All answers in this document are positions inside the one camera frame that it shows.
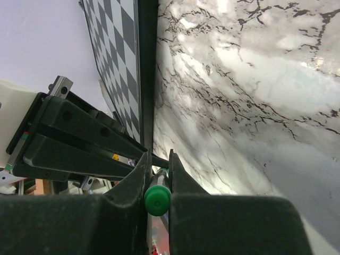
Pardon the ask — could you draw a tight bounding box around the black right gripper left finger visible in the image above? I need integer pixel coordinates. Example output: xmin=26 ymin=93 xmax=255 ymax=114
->
xmin=1 ymin=152 xmax=152 ymax=254

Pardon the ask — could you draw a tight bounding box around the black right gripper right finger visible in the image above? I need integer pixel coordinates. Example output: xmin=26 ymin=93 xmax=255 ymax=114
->
xmin=169 ymin=152 xmax=312 ymax=254

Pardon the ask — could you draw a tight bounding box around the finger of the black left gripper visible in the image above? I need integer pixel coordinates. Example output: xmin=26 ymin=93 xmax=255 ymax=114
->
xmin=23 ymin=134 xmax=133 ymax=177
xmin=41 ymin=96 xmax=148 ymax=159

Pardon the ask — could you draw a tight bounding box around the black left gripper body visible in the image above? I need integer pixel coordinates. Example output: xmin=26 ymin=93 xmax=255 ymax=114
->
xmin=5 ymin=76 xmax=125 ymax=186

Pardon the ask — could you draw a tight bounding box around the white green whiteboard marker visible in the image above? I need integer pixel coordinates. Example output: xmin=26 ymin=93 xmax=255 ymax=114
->
xmin=144 ymin=168 xmax=171 ymax=254

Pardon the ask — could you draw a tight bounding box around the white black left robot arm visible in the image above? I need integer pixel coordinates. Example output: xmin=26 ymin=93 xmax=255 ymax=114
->
xmin=1 ymin=76 xmax=152 ymax=189

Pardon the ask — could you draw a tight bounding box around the black white chessboard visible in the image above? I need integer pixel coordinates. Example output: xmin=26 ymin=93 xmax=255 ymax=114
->
xmin=80 ymin=1 xmax=159 ymax=149

